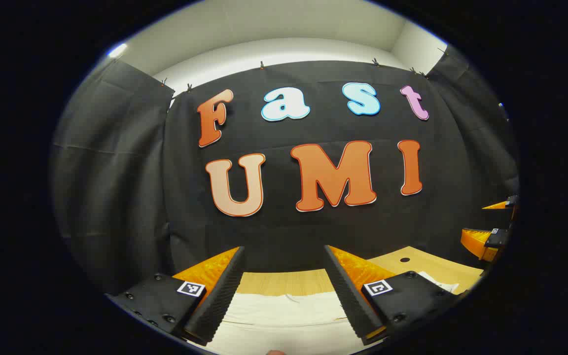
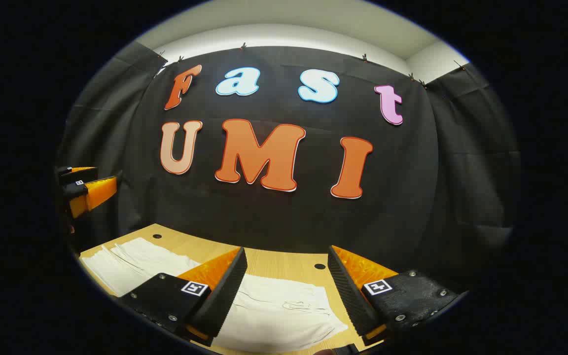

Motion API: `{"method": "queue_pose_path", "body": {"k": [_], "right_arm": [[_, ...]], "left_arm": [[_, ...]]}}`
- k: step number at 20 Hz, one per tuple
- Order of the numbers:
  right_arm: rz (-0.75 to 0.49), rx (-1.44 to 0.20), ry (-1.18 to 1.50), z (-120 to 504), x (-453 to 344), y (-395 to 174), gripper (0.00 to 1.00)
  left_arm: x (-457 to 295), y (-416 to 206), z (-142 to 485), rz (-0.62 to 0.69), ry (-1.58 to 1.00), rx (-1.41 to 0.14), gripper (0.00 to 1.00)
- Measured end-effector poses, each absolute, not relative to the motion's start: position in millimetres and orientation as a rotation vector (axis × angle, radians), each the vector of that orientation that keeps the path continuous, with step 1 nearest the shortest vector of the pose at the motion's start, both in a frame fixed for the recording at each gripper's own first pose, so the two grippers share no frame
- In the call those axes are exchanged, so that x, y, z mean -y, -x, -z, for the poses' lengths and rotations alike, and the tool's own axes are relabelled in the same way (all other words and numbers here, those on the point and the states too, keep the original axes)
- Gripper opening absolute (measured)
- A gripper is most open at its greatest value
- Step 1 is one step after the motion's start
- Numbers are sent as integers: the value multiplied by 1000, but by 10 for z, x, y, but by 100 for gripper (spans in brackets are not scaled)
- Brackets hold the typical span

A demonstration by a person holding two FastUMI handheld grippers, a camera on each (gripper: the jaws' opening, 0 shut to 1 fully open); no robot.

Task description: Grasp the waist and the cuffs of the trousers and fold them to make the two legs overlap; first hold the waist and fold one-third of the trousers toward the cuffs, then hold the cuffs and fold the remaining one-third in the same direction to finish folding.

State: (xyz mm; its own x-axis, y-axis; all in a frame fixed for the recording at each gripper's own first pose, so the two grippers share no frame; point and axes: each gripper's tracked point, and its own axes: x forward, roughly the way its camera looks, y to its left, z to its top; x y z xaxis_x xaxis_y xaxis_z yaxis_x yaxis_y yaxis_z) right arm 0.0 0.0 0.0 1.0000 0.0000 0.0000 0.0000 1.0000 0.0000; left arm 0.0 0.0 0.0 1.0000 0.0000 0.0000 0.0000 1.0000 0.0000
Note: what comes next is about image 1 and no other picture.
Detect black backdrop cloth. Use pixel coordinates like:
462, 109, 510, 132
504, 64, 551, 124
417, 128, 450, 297
50, 45, 520, 296

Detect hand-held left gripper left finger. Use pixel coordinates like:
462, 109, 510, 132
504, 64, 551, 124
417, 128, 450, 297
106, 246, 246, 346

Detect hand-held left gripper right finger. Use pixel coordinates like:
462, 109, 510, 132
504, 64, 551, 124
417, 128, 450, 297
323, 245, 464, 346

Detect white jeans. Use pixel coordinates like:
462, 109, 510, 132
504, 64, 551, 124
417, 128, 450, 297
188, 270, 461, 355

